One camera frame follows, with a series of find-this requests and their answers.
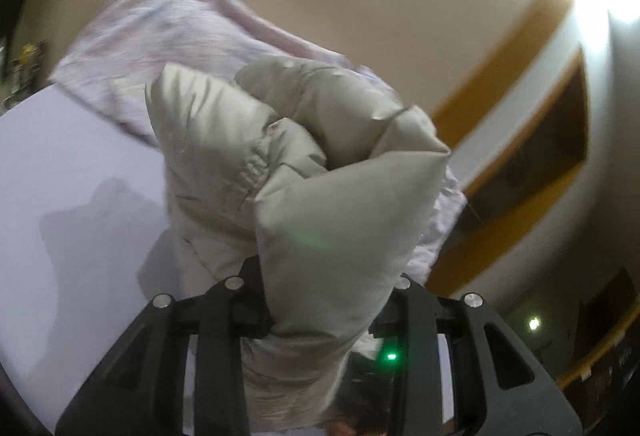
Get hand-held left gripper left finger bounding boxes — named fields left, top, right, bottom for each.
left=54, top=256, right=275, bottom=436

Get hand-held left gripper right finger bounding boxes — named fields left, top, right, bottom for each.
left=369, top=275, right=585, bottom=436

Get cream puffer jacket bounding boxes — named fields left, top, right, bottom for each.
left=145, top=56, right=453, bottom=434

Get bed with lilac sheet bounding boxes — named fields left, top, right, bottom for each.
left=0, top=84, right=261, bottom=432

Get dark glass door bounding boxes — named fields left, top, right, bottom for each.
left=450, top=51, right=588, bottom=237

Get pink floral duvet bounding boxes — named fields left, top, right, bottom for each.
left=47, top=0, right=468, bottom=282

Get wooden door frame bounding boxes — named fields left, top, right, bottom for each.
left=430, top=0, right=608, bottom=297

